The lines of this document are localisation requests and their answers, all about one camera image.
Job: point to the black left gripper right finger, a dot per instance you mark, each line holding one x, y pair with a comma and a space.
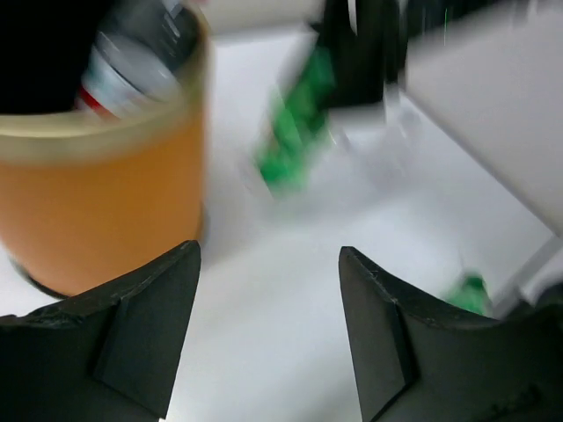
419, 358

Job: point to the clear bottle red label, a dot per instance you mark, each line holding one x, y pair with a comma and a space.
139, 49

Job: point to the small green bottle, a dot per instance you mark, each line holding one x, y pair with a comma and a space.
298, 126

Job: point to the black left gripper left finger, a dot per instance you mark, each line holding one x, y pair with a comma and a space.
109, 354

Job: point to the crushed green plastic bottle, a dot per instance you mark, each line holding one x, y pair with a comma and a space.
470, 294

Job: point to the orange cylindrical bin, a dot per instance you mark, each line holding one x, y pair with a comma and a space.
86, 198

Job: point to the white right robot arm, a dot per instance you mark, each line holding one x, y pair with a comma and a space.
460, 172

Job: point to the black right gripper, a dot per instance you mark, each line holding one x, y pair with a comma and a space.
366, 58

